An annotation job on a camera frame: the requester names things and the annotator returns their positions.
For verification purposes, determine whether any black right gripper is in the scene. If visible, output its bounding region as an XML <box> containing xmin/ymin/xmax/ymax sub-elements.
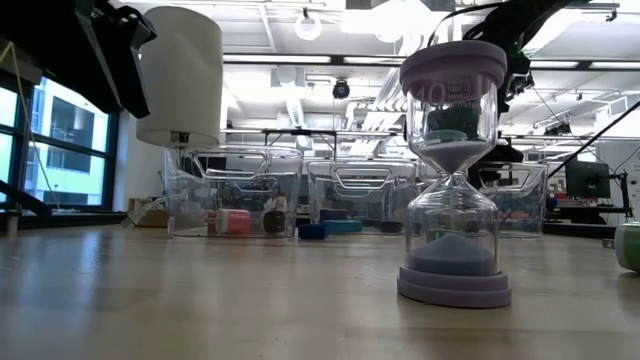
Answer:
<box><xmin>425</xmin><ymin>44</ymin><xmax>533</xmax><ymax>190</ymax></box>

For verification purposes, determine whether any teal block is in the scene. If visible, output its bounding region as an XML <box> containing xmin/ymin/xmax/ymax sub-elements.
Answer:
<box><xmin>322</xmin><ymin>219</ymin><xmax>364</xmax><ymax>235</ymax></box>

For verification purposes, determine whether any pink white USB charger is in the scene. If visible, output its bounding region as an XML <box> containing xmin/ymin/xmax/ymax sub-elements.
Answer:
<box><xmin>213</xmin><ymin>208</ymin><xmax>252</xmax><ymax>236</ymax></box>

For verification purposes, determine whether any clear plastic bin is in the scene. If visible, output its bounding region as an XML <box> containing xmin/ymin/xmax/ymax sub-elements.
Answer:
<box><xmin>307</xmin><ymin>159</ymin><xmax>420</xmax><ymax>235</ymax></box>
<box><xmin>163</xmin><ymin>144</ymin><xmax>305</xmax><ymax>240</ymax></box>
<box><xmin>424</xmin><ymin>162</ymin><xmax>549</xmax><ymax>238</ymax></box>

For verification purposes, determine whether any black computer monitor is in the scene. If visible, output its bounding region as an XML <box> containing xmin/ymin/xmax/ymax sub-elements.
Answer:
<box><xmin>564</xmin><ymin>158</ymin><xmax>612</xmax><ymax>200</ymax></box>

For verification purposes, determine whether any black desk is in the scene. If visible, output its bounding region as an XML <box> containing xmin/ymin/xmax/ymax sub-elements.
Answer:
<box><xmin>542</xmin><ymin>204</ymin><xmax>635</xmax><ymax>240</ymax></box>

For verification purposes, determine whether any lavender sand hourglass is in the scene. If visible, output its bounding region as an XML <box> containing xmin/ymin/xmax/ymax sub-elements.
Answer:
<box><xmin>397</xmin><ymin>39</ymin><xmax>513</xmax><ymax>310</ymax></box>

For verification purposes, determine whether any green white USB charger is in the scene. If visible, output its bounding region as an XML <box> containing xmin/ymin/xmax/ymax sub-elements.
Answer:
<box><xmin>602</xmin><ymin>221</ymin><xmax>640</xmax><ymax>275</ymax></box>

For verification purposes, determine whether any blue digital timer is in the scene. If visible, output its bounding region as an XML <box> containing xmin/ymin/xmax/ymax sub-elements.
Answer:
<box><xmin>297</xmin><ymin>222</ymin><xmax>329</xmax><ymax>241</ymax></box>

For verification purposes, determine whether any black framed background table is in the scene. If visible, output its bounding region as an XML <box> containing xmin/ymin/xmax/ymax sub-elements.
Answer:
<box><xmin>260</xmin><ymin>128</ymin><xmax>341</xmax><ymax>162</ymax></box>

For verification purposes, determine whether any round ceiling lamp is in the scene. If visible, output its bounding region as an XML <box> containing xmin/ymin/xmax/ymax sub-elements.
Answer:
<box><xmin>293</xmin><ymin>6</ymin><xmax>323</xmax><ymax>42</ymax></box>

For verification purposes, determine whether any white shade table lamp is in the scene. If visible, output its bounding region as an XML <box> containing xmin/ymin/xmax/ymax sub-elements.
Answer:
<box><xmin>127</xmin><ymin>5</ymin><xmax>225</xmax><ymax>230</ymax></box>

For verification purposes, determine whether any large window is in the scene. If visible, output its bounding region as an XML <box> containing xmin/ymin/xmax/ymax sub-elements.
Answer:
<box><xmin>0</xmin><ymin>74</ymin><xmax>121</xmax><ymax>211</ymax></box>

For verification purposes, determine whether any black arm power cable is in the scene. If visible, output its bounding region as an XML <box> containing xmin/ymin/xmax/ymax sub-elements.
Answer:
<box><xmin>545</xmin><ymin>100</ymin><xmax>640</xmax><ymax>180</ymax></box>

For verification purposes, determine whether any silver air duct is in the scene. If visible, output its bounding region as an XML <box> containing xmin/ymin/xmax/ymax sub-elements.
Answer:
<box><xmin>519</xmin><ymin>0</ymin><xmax>624</xmax><ymax>56</ymax></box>

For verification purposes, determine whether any yellow cable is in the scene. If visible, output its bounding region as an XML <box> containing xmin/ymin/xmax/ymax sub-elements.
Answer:
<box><xmin>9</xmin><ymin>44</ymin><xmax>54</xmax><ymax>199</ymax></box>

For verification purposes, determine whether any black aluminium rig frame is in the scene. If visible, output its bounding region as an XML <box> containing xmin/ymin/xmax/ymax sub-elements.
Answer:
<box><xmin>0</xmin><ymin>178</ymin><xmax>55</xmax><ymax>236</ymax></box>

